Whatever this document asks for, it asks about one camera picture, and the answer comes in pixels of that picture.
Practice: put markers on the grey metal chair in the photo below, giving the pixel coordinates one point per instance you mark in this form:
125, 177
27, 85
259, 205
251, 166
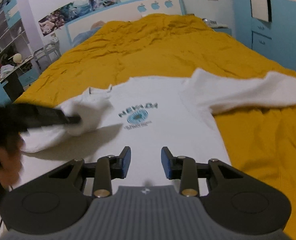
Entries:
52, 47

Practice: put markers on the bedside table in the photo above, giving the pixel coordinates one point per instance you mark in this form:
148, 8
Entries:
223, 28

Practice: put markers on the blue pillow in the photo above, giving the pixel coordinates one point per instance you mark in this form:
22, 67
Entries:
82, 37

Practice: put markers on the wall posters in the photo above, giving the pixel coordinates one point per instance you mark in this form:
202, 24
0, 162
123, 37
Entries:
75, 10

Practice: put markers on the mustard yellow bed cover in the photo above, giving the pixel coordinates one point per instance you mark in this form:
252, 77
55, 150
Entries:
175, 46

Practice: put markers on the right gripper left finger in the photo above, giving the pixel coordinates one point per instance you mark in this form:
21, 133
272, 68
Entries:
109, 168

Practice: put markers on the cluttered desk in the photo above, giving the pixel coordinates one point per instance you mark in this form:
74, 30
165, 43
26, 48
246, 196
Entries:
20, 78

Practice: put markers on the blue white wardrobe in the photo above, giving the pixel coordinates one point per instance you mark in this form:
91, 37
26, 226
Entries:
269, 28

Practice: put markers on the white Nevada sweatshirt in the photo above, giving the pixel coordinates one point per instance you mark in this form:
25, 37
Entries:
148, 113

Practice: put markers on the person's left hand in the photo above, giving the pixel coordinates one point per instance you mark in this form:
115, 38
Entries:
10, 161

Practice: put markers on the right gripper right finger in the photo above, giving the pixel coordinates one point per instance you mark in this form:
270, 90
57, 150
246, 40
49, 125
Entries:
181, 168

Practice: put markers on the white blue bookshelf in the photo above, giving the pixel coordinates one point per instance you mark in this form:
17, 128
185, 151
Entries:
18, 29

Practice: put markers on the white blue headboard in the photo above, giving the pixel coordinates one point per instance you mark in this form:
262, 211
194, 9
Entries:
125, 11

